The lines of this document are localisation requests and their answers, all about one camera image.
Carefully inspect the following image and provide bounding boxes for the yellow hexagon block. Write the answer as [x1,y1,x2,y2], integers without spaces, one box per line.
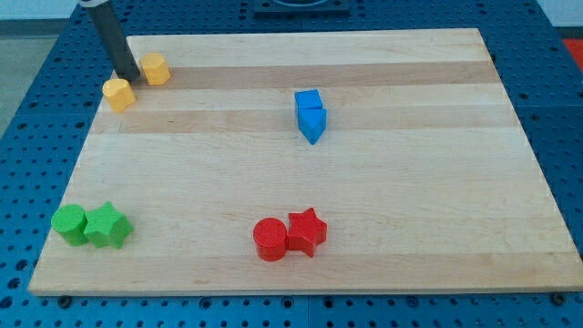
[139,53,170,86]

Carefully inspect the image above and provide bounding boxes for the yellow heart block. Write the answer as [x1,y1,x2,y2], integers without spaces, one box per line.
[102,78,136,113]

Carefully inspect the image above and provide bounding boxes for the blue triangle block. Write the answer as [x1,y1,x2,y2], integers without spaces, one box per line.
[297,108,327,145]

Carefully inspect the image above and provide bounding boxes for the blue cube block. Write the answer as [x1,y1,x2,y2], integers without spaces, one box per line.
[294,89,323,109]

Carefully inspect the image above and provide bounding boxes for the red star block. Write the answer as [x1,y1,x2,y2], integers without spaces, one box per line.
[288,208,328,257]

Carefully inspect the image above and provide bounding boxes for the red cylinder block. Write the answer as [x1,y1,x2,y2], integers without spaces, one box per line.
[252,218,287,261]

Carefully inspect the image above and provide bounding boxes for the wooden board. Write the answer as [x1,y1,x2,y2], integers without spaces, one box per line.
[28,28,582,296]

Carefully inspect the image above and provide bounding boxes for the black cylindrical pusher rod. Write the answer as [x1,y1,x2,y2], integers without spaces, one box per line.
[78,0,140,82]

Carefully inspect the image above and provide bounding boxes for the green star block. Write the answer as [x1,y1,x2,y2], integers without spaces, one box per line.
[84,201,133,249]

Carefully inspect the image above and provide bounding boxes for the green cylinder block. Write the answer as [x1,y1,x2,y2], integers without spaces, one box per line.
[51,204,88,246]

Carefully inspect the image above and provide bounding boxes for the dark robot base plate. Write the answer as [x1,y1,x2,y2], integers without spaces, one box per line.
[252,0,351,18]

